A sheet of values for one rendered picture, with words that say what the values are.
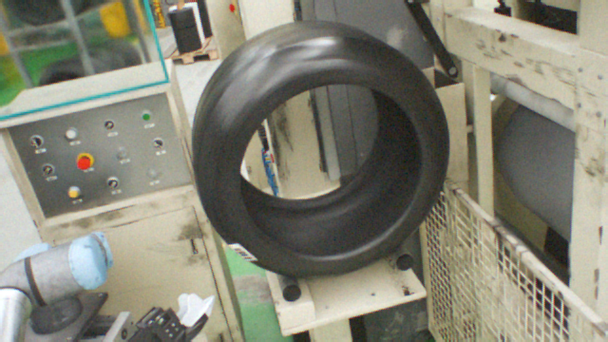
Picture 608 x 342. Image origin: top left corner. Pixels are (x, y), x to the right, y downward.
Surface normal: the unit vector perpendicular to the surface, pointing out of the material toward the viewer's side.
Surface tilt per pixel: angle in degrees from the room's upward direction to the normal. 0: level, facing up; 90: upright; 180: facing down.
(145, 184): 90
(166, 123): 90
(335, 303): 0
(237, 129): 83
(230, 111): 58
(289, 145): 90
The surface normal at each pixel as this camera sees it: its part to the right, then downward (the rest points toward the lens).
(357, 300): -0.17, -0.89
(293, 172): 0.21, 0.39
